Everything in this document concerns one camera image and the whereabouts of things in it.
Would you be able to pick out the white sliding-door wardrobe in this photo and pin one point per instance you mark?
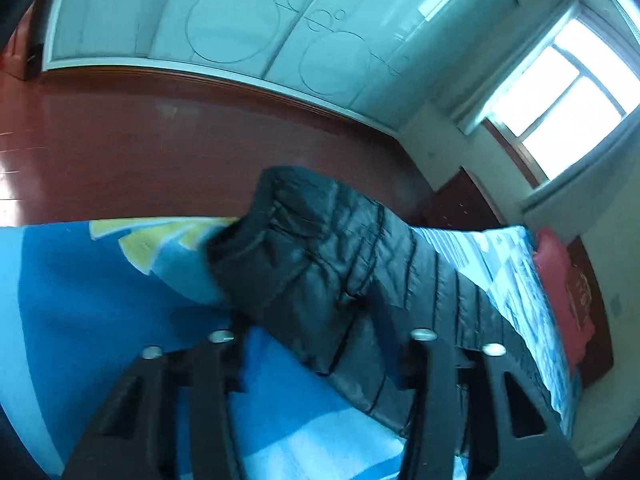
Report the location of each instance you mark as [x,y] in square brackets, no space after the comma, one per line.
[240,15]

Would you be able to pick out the dark wooden headboard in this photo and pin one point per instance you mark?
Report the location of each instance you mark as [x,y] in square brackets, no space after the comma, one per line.
[597,330]

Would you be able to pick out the window with white frame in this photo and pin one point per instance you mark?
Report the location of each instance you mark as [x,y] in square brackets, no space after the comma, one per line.
[565,95]

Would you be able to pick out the black puffer jacket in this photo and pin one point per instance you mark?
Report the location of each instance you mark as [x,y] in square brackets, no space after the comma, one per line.
[325,260]

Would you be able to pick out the dark wooden nightstand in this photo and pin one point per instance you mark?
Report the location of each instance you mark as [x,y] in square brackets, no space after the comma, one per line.
[460,205]

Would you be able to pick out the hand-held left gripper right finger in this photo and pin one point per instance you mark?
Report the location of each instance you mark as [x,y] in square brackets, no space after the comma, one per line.
[425,365]

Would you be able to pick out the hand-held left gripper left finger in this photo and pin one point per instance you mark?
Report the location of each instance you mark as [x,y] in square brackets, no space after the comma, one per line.
[220,365]

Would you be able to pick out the blue patterned bed sheet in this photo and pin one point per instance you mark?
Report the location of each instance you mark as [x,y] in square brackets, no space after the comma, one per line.
[75,285]

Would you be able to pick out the small brown printed cushion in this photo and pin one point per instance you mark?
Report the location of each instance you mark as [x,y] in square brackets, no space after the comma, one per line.
[579,295]

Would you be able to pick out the red pillow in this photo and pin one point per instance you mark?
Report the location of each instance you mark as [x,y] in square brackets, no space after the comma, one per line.
[550,270]

